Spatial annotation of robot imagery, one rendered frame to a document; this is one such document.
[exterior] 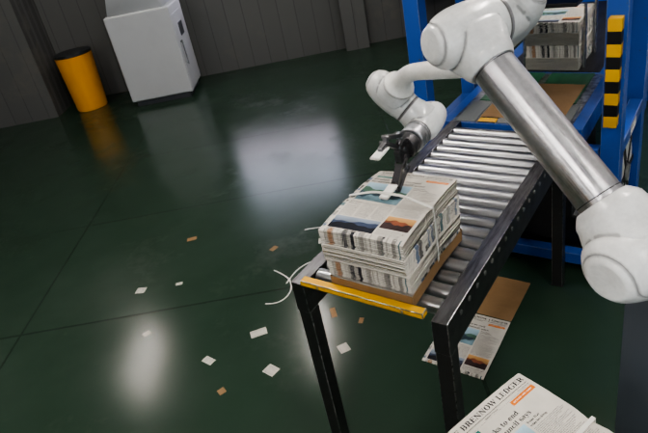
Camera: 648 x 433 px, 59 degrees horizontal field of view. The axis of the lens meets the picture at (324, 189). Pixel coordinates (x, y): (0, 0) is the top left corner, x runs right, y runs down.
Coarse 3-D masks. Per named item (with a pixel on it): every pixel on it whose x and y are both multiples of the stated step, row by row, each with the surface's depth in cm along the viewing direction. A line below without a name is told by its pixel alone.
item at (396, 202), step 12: (360, 192) 183; (372, 204) 174; (384, 204) 173; (396, 204) 172; (408, 204) 171; (420, 204) 170; (432, 204) 168; (432, 216) 169; (432, 228) 169; (432, 240) 170
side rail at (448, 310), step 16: (528, 176) 218; (544, 176) 221; (528, 192) 208; (544, 192) 226; (512, 208) 201; (528, 208) 210; (496, 224) 195; (512, 224) 195; (496, 240) 186; (512, 240) 198; (480, 256) 181; (496, 256) 185; (464, 272) 175; (480, 272) 174; (496, 272) 187; (464, 288) 169; (480, 288) 176; (448, 304) 164; (464, 304) 166; (480, 304) 178; (432, 320) 159; (448, 320) 158; (464, 320) 168; (448, 336) 159; (448, 352) 162
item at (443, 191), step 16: (384, 176) 190; (416, 176) 186; (432, 176) 184; (400, 192) 178; (416, 192) 176; (432, 192) 174; (448, 192) 177; (448, 208) 177; (448, 224) 178; (448, 240) 180
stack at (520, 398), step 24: (504, 384) 133; (528, 384) 131; (480, 408) 128; (504, 408) 127; (528, 408) 126; (552, 408) 125; (456, 432) 124; (480, 432) 123; (504, 432) 122; (528, 432) 121; (552, 432) 120; (576, 432) 118; (600, 432) 118
